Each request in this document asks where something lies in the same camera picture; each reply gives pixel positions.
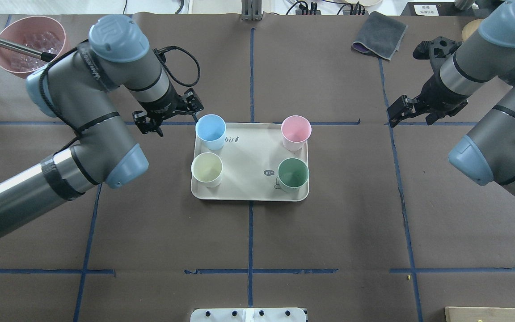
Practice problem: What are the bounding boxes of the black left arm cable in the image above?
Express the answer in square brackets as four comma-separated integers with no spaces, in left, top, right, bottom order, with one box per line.
[38,40,201,148]

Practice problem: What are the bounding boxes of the blue cup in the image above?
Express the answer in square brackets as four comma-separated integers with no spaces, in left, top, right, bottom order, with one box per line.
[195,114,226,150]

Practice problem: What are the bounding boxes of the metal camera post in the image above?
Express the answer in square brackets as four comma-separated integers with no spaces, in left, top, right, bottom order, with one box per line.
[241,0,263,21]

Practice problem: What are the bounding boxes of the pink bowl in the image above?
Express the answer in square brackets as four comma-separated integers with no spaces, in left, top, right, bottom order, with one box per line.
[0,16,71,79]

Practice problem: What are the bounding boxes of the pink cup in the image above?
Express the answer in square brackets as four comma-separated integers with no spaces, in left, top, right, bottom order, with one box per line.
[281,115,312,152]

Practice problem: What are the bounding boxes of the white mounting plate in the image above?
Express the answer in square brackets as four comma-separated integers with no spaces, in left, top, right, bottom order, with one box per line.
[190,307,308,322]

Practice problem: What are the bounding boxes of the yellow cup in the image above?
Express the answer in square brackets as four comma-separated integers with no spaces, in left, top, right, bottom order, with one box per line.
[190,152,224,188]

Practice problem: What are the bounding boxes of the ice cubes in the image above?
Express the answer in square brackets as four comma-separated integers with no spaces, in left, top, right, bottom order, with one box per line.
[10,31,63,72]

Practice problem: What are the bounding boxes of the green cup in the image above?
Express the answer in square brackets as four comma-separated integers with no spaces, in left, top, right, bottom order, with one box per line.
[275,157,309,192]

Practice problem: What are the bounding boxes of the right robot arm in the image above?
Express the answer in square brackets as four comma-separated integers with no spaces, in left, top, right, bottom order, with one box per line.
[388,0,515,197]

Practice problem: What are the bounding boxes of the cream rabbit tray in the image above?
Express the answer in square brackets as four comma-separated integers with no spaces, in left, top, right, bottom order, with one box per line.
[190,123,309,202]

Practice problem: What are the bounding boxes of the metal scoop with black handle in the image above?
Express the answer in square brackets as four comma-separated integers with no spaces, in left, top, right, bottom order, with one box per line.
[0,38,57,63]

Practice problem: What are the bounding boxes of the grey folded cloth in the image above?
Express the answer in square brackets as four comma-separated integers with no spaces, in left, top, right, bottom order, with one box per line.
[351,12,408,61]

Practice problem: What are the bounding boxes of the wooden stand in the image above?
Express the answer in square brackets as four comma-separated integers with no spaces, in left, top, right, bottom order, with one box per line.
[460,19,484,42]

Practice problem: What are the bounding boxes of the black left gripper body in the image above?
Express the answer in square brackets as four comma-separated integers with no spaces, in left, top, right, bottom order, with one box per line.
[144,89,204,128]

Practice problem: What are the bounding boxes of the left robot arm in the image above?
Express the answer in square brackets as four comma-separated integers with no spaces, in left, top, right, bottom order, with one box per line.
[0,14,203,238]

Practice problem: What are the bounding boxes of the black power strip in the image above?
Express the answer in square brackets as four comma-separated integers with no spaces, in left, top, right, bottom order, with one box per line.
[286,0,368,16]

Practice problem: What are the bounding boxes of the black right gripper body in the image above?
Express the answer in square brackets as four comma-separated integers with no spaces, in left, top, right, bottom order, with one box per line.
[415,93,468,119]

